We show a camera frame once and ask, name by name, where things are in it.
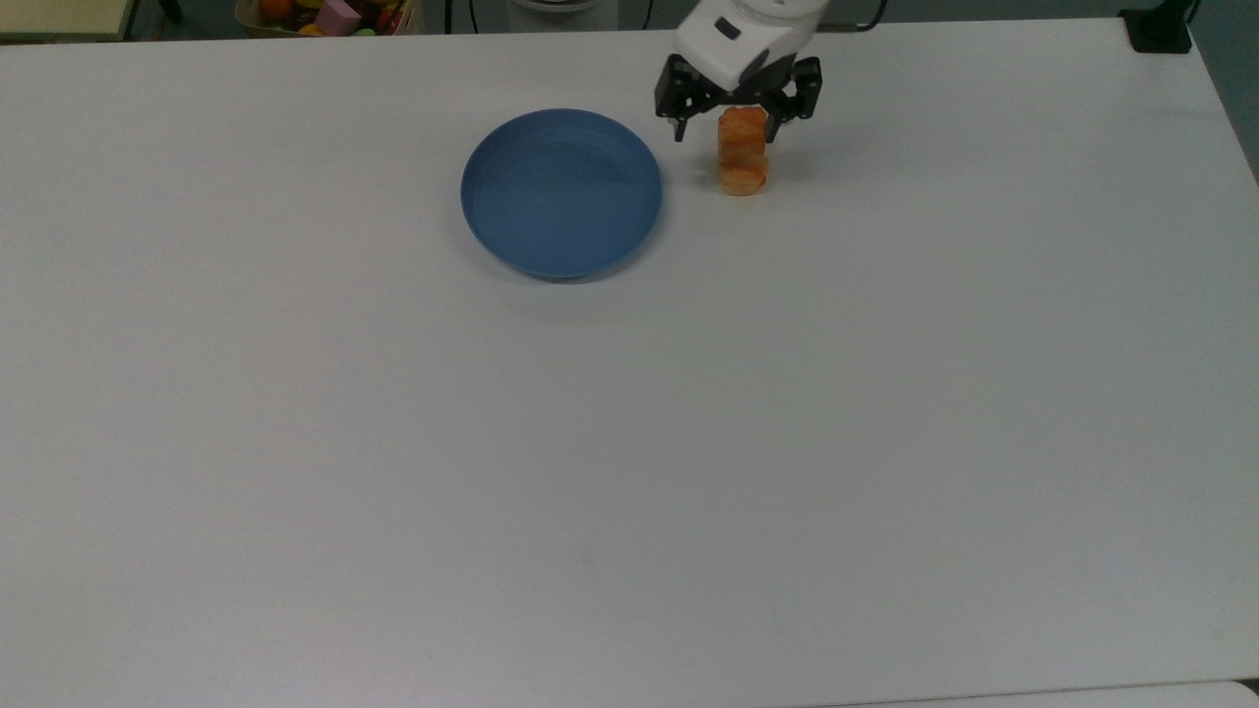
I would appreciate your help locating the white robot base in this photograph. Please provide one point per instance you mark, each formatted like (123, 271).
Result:
(563, 14)

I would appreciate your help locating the orange toy fruit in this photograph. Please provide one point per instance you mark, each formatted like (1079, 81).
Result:
(274, 9)

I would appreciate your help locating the basket of toy food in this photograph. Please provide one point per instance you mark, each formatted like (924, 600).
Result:
(256, 24)

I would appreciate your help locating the beige side table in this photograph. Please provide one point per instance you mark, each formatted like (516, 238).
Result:
(61, 17)

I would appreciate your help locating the blue round plate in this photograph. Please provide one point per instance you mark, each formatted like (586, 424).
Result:
(561, 197)

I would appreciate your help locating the pink toy block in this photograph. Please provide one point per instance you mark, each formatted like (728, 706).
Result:
(337, 17)

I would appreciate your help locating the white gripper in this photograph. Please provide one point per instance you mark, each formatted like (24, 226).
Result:
(748, 44)

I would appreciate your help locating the black table clamp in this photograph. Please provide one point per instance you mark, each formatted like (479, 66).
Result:
(1158, 29)

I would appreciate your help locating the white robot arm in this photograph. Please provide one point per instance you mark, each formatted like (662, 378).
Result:
(782, 8)

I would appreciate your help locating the orange bread loaf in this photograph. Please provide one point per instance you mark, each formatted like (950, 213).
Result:
(743, 157)

